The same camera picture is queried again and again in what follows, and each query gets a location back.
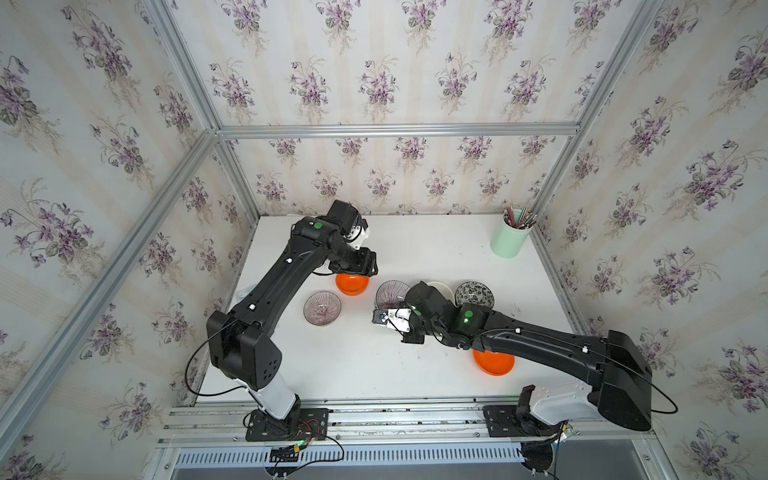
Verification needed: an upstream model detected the mint green pen cup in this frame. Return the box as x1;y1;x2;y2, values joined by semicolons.
490;208;538;259

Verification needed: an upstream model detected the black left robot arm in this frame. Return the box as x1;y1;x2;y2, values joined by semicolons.
206;200;378;422

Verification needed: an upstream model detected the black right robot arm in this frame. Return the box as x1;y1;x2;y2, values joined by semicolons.
372;282;653;432

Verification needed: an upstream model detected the orange plastic bowl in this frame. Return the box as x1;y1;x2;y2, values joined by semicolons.
472;351;515;376
335;274;370;296

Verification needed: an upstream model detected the aluminium mounting rail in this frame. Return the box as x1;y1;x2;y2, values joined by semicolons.
155;395;607;448

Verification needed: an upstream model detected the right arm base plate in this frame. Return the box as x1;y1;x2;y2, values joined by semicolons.
482;405;558;438

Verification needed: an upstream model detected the small circuit board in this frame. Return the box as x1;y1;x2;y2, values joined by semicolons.
267;444;302;464

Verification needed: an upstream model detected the orange plastic bowl far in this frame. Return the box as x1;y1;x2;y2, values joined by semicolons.
335;274;370;296

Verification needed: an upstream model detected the pink striped bowl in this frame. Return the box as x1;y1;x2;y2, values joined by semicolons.
303;291;342;326
375;280;410;310

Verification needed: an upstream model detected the white ceramic bowl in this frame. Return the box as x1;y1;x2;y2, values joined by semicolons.
427;281;455;303

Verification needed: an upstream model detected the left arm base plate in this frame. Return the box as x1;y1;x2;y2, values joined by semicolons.
243;408;330;442

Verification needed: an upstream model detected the black white patterned bowl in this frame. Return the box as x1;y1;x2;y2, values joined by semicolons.
454;281;495;308

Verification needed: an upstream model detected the orange plastic bowl near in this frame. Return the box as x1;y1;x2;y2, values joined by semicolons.
472;351;515;376

